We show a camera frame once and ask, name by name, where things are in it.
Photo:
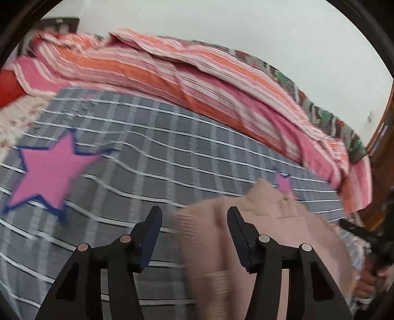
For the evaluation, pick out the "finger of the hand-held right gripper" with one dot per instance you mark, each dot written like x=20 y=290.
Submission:
x=357 y=229

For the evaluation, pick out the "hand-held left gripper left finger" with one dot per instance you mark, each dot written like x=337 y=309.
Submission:
x=150 y=234

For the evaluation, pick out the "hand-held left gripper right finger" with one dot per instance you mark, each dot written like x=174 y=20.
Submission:
x=239 y=235

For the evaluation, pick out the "pink knit sweater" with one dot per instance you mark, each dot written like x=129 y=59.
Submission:
x=295 y=233

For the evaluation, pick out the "person's right hand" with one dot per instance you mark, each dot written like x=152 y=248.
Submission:
x=366 y=284

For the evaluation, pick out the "brown wooden door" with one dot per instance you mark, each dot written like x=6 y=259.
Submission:
x=381 y=172

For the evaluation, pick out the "grey checked star blanket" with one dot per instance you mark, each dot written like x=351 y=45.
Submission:
x=154 y=166

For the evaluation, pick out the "dark floral patterned blanket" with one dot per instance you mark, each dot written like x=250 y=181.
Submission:
x=326 y=123

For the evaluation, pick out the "pink orange striped quilt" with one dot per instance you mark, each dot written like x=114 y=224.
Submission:
x=221 y=92

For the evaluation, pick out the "small floral print bedsheet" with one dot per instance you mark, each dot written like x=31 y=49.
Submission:
x=18 y=118

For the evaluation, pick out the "red pillow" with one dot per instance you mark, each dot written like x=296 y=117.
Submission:
x=9 y=89

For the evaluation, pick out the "dark wooden slatted headboard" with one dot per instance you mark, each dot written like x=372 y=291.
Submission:
x=58 y=26

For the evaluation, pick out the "white wall switch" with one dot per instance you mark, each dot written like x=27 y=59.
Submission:
x=370 y=117

